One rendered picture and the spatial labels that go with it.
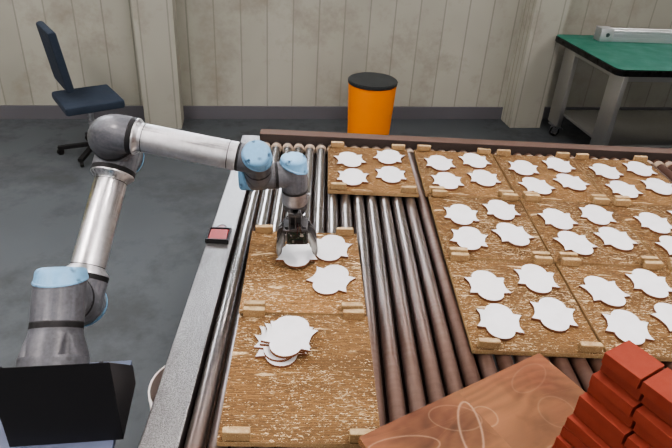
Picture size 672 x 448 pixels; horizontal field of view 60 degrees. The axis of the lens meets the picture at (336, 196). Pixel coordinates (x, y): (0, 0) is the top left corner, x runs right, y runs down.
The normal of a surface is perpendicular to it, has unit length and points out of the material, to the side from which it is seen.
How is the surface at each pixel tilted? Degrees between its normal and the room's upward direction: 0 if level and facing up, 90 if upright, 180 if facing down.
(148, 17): 90
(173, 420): 0
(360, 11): 90
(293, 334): 0
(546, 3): 90
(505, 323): 0
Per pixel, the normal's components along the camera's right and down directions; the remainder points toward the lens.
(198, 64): 0.14, 0.49
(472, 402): 0.06, -0.87
